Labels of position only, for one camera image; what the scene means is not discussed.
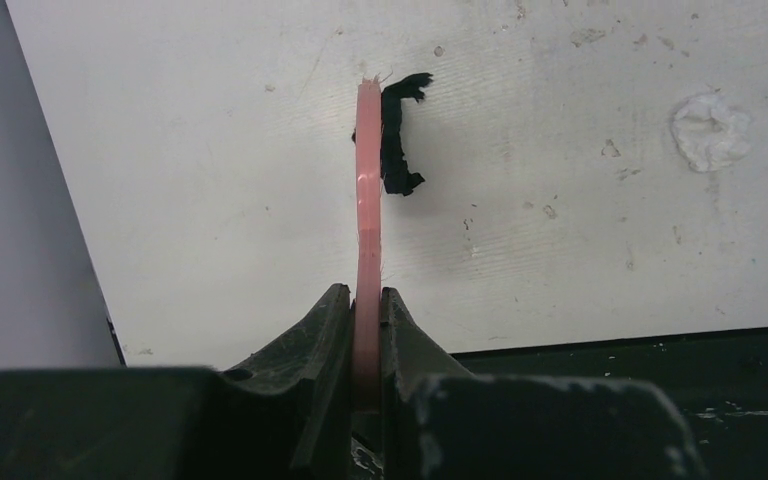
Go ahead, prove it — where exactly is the white paper scrap front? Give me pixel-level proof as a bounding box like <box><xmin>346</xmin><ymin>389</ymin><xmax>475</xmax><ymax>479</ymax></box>
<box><xmin>670</xmin><ymin>93</ymin><xmax>751</xmax><ymax>173</ymax></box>

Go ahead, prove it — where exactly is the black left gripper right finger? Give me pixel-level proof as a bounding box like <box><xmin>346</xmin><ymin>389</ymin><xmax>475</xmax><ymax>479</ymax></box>
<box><xmin>381</xmin><ymin>288</ymin><xmax>708</xmax><ymax>479</ymax></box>

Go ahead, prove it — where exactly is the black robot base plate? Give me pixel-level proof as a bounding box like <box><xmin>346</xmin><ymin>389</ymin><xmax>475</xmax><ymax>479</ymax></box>
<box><xmin>446</xmin><ymin>328</ymin><xmax>768</xmax><ymax>479</ymax></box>

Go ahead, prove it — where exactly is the pink hand broom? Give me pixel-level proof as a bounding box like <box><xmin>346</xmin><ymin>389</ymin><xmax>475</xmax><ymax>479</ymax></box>
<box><xmin>351</xmin><ymin>77</ymin><xmax>382</xmax><ymax>413</ymax></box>

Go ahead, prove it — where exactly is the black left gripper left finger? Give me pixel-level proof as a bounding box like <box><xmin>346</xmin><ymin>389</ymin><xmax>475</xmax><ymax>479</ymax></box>
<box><xmin>0</xmin><ymin>284</ymin><xmax>353</xmax><ymax>479</ymax></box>

